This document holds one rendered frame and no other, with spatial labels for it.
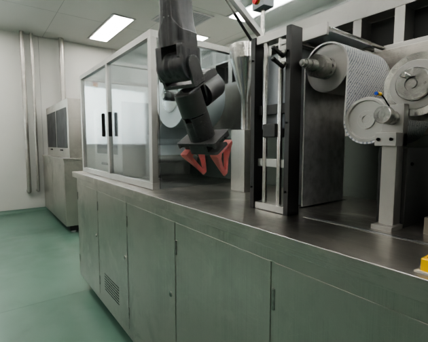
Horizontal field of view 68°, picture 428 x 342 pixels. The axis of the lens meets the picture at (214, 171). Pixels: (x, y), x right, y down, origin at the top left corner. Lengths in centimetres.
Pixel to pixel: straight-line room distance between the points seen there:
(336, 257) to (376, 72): 65
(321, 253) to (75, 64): 574
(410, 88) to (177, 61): 55
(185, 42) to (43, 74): 542
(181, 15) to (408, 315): 67
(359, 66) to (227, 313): 83
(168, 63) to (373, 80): 69
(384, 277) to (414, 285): 5
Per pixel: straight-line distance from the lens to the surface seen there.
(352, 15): 145
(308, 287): 78
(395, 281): 64
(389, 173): 88
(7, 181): 587
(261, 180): 106
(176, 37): 63
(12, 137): 585
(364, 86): 107
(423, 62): 91
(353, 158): 135
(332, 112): 119
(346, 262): 67
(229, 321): 105
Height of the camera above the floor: 111
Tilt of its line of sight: 5 degrees down
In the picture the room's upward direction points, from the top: straight up
